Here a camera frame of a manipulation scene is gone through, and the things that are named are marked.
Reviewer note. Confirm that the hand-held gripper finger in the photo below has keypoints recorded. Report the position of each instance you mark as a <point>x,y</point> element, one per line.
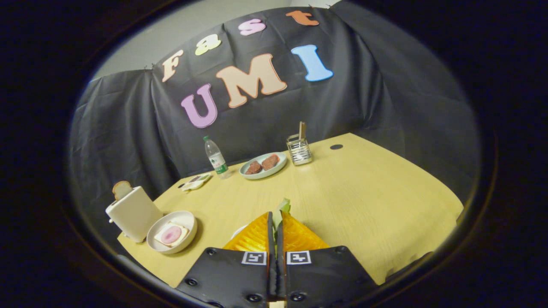
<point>280,239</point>
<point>270,231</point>

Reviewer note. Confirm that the green lettuce leaf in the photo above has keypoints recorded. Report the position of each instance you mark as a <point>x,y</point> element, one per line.
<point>284,207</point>

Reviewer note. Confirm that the white plate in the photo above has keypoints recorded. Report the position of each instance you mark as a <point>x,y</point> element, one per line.
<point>238,232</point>

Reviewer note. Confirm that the brown meat patty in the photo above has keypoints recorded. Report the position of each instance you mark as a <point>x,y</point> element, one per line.
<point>253,167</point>
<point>270,162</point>

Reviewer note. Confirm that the pale green plate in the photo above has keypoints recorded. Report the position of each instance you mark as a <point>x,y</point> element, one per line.
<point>283,163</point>

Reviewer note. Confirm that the white bowl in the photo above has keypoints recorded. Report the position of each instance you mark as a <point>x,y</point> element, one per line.
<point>186,219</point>

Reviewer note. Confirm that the clear plastic water bottle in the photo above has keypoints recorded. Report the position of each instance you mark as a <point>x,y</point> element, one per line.
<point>216,159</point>

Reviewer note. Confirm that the pink ham slice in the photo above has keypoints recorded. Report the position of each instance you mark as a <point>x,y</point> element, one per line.
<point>172,234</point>

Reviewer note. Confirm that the wooden utensil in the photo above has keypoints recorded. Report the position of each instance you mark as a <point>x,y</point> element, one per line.
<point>302,130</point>

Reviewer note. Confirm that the white bread slice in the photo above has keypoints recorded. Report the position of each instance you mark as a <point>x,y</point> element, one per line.
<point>159,238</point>

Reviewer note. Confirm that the white toaster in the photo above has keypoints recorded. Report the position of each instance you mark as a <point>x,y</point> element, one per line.
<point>135,214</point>

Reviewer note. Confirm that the toast slice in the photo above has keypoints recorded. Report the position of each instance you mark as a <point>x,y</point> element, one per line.
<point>121,189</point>

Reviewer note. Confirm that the black backdrop cloth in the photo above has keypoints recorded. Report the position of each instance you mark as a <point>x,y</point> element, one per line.
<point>364,98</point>

